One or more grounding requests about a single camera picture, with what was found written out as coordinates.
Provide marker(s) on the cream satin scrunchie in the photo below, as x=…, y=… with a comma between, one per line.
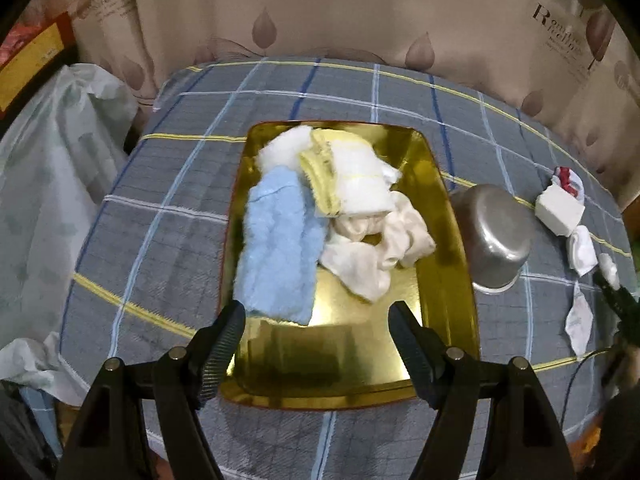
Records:
x=404, y=237

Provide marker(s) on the white fluffy sock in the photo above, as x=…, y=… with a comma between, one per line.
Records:
x=581, y=255

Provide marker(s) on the gold red tray box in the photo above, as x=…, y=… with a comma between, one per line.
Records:
x=343, y=357

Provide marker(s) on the stainless steel bowl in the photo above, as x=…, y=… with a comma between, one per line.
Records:
x=497, y=234

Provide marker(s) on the yellow cloth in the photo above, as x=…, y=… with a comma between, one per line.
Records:
x=320, y=165

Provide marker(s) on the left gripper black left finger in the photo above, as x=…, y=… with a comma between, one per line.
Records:
x=108, y=439

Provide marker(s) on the red yellow box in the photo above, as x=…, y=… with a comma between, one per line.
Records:
x=30, y=51

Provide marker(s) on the grey plaid bedsheet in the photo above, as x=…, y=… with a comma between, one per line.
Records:
x=160, y=261

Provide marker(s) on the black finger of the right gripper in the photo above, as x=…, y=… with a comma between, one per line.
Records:
x=624, y=306

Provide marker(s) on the cream cloth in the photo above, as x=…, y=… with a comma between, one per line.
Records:
x=357, y=266

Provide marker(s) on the white fluffy cloth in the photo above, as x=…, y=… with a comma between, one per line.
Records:
x=362, y=180

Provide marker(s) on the red white fabric pouch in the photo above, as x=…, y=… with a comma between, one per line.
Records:
x=570, y=182

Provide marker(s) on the pale green plastic bag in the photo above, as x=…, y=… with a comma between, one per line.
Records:
x=59, y=158

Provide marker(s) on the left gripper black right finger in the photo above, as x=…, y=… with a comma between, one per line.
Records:
x=523, y=438

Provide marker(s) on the light blue fluffy towel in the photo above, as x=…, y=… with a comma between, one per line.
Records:
x=283, y=240

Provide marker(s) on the beige leaf print curtain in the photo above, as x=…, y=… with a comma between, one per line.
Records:
x=566, y=63

